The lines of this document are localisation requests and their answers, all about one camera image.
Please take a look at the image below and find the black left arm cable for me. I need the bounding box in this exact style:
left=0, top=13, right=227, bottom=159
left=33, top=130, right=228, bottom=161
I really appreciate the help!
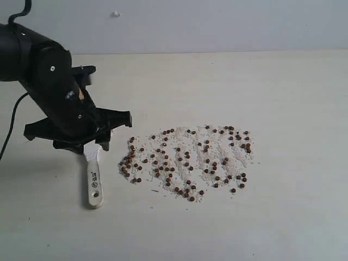
left=0, top=0, right=30, bottom=161

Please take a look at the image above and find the white paint brush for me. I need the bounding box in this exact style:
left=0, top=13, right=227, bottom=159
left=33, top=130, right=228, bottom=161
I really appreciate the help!
left=83, top=130, right=113, bottom=209

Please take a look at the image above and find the small white wall plug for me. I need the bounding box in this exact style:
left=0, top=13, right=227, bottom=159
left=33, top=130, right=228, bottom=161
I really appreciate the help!
left=111, top=11, right=121, bottom=18

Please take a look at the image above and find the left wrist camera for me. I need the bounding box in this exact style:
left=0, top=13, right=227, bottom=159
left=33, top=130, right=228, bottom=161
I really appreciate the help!
left=72, top=65, right=96, bottom=91

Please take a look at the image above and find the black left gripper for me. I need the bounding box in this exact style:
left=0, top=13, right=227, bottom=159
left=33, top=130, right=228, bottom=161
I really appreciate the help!
left=23, top=81, right=133, bottom=154

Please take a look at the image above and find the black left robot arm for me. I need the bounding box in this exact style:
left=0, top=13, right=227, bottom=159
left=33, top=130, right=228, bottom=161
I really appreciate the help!
left=1, top=23, right=132, bottom=154

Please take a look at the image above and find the pile of rice and beans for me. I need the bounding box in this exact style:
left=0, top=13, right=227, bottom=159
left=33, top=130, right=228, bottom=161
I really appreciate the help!
left=118, top=125, right=254, bottom=202

